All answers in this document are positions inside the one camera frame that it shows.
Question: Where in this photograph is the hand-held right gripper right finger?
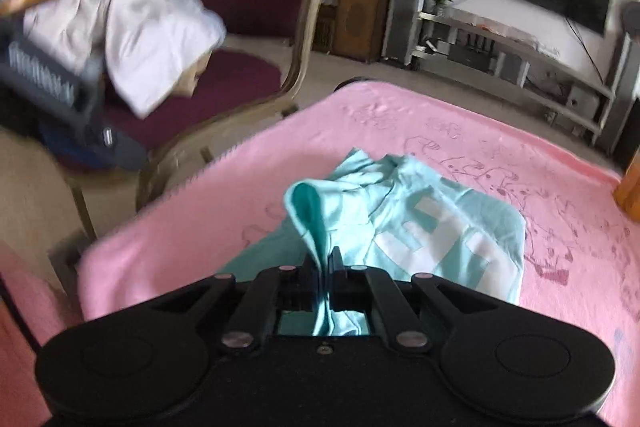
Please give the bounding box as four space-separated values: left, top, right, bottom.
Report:
327 246 496 355

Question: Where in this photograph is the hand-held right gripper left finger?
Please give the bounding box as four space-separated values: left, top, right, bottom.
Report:
150 249 323 355

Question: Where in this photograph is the white sweatshirt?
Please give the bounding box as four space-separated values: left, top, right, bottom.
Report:
22 0 226 118

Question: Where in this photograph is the teal printed t-shirt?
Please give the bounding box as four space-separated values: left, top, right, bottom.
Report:
215 147 526 338

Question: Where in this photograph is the pink printed blanket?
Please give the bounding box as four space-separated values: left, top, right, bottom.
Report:
77 82 640 427

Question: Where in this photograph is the brown wooden cabinet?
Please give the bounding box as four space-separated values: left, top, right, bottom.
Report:
332 0 392 64

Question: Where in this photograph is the small grey speaker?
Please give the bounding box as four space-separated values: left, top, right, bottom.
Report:
497 54 528 85

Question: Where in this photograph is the grey tower speaker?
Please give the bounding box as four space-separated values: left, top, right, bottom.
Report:
385 0 433 60

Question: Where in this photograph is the grey television stand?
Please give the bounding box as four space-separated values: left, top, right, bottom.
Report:
415 9 616 142

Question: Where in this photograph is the yellow plush giraffe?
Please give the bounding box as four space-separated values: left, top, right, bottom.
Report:
615 147 640 223

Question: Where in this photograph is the dark tall speaker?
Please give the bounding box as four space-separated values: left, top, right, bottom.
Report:
597 2 640 152

